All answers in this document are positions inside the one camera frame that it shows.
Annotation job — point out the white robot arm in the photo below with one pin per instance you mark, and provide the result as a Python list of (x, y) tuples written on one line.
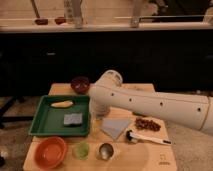
[(193, 111)]

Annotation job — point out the green plastic tray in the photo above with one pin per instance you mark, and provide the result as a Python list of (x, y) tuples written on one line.
[(49, 121)]

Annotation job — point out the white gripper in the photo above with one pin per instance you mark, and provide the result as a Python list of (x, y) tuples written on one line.
[(98, 110)]

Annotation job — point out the metal cup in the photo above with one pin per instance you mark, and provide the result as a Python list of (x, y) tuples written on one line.
[(106, 151)]

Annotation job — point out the red grapes bunch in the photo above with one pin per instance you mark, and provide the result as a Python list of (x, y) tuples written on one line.
[(142, 124)]

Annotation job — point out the red object on shelf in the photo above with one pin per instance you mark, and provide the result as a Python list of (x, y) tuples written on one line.
[(41, 21)]

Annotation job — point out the black white brush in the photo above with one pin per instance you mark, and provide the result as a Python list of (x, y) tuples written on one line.
[(134, 137)]

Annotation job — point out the green plastic cup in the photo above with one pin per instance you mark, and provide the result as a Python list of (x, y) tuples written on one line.
[(81, 150)]

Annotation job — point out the red-brown object on shelf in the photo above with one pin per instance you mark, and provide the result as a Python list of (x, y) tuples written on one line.
[(60, 20)]

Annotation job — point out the grey-blue sponge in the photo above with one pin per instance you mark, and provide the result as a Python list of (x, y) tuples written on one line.
[(73, 119)]

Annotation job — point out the yellow banana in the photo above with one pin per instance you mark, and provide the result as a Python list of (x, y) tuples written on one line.
[(62, 104)]

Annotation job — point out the dark red bowl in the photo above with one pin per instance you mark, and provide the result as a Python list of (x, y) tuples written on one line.
[(80, 84)]

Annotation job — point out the grey folded cloth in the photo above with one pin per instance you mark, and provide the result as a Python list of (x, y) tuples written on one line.
[(114, 127)]

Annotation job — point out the orange plastic bowl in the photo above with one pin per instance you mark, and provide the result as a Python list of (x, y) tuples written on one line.
[(50, 153)]

